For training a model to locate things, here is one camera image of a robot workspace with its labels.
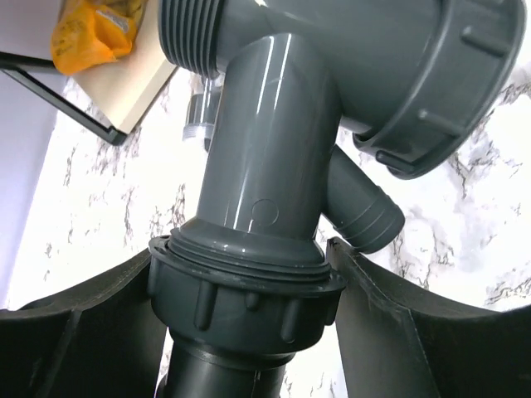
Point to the grey T pipe fitting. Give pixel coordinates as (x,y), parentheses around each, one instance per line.
(411,79)

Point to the clear plastic pipe fitting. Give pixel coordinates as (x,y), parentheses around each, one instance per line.
(202,110)

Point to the cream tiered shelf rack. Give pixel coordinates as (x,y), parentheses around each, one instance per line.
(123,91)

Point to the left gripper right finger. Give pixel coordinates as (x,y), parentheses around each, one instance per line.
(397,339)

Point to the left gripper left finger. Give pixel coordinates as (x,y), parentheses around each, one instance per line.
(99,338)

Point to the orange snack bag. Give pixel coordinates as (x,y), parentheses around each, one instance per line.
(91,33)

